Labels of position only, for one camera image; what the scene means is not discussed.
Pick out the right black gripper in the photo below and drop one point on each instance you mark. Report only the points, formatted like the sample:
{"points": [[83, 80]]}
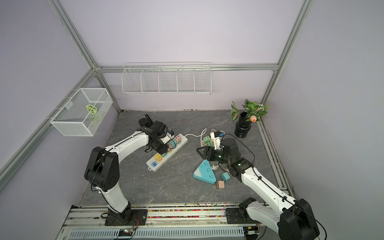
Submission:
{"points": [[206, 149]]}

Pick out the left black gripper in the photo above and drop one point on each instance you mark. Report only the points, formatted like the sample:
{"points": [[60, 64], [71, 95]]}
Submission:
{"points": [[162, 150]]}

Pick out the teal plug adapter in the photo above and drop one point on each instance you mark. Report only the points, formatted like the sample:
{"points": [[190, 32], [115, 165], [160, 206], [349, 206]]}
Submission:
{"points": [[225, 176]]}

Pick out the teal triangular power strip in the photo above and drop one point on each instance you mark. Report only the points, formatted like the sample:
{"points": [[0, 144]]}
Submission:
{"points": [[205, 173]]}

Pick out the white long power strip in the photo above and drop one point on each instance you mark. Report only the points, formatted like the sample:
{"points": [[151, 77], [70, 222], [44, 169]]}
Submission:
{"points": [[175, 144]]}

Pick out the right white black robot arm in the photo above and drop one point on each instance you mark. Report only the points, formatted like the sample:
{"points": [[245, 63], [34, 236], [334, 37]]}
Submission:
{"points": [[291, 219]]}

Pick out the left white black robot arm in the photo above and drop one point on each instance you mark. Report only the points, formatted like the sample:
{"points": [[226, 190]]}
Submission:
{"points": [[103, 168]]}

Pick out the yellow plug adapter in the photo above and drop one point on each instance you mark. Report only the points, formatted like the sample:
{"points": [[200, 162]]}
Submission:
{"points": [[158, 157]]}

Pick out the black slotted scoop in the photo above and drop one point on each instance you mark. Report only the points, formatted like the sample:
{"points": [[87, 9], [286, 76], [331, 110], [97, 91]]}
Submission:
{"points": [[149, 119]]}

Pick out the black round container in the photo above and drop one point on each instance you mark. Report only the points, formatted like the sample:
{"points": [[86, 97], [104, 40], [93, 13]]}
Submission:
{"points": [[144, 123]]}

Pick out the black vase with plant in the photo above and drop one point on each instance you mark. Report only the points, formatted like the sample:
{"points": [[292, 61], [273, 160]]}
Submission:
{"points": [[252, 113]]}

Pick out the green leaf in basket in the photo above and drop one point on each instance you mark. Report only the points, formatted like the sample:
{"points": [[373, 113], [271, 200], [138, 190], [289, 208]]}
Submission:
{"points": [[92, 109]]}

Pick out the white mesh basket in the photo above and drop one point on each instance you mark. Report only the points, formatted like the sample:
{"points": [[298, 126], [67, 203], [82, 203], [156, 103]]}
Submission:
{"points": [[73, 119]]}

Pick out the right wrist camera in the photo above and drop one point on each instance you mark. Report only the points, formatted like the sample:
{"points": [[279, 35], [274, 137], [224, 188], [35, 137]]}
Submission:
{"points": [[216, 137]]}

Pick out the white wire wall shelf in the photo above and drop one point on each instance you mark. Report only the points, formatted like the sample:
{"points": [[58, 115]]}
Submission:
{"points": [[167, 78]]}

